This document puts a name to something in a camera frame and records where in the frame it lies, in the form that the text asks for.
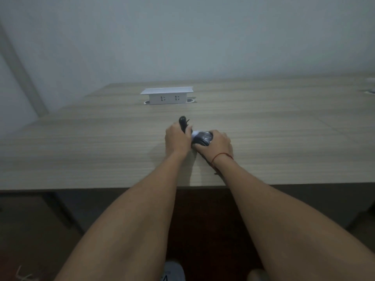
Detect person's right hand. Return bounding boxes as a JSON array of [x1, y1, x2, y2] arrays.
[[192, 130, 234, 167]]

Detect person's left hand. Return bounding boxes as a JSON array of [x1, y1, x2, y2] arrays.
[[165, 124, 193, 158]]

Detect black rounded object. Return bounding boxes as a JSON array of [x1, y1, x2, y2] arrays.
[[191, 131, 214, 147]]

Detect black handheld device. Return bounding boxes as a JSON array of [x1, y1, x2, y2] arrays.
[[179, 116, 193, 134]]

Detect person's right forearm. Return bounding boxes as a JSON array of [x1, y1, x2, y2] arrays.
[[212, 157, 375, 281]]

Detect person's left forearm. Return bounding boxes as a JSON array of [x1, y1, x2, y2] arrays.
[[55, 153, 188, 281]]

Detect white pop-up socket box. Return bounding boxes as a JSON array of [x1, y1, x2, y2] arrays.
[[140, 87, 196, 106]]

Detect white shoe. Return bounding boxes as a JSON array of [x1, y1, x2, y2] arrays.
[[160, 260, 186, 281]]

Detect dark table leg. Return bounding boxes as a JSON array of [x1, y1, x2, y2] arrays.
[[42, 192, 86, 236]]

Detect red string bracelet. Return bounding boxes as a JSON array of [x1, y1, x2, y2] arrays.
[[211, 153, 234, 167]]

